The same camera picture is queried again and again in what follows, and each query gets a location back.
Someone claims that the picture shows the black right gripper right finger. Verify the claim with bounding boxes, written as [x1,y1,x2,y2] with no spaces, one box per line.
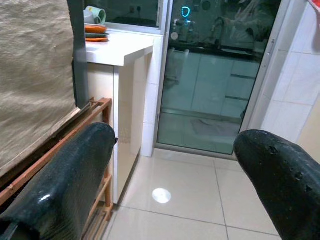
[233,129,320,240]

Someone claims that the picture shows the grey green plate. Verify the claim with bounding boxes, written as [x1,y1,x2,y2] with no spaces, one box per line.
[84,32,110,39]

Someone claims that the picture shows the cream door panel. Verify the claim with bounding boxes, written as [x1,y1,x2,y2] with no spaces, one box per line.
[296,109,320,153]

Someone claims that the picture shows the beige cloth fridge cover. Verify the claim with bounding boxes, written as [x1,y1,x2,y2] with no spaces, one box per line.
[0,0,82,178]

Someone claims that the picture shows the glass sliding door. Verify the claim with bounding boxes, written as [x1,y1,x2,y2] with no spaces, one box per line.
[154,0,293,157]

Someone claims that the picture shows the wooden slatted rack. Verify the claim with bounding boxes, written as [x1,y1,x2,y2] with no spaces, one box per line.
[0,97,113,240]

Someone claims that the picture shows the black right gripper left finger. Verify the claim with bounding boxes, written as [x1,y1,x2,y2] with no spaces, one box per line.
[0,121,119,240]

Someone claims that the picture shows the aluminium framed window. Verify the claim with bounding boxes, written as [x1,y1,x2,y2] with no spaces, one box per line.
[84,0,169,31]

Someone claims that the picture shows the red cloth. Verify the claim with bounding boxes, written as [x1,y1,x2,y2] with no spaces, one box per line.
[306,0,320,11]

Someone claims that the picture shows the pale green mug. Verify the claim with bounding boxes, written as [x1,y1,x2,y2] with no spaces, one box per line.
[84,5,107,26]

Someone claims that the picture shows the narrow white counter cabinet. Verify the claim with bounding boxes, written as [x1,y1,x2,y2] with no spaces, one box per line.
[84,31,165,205]

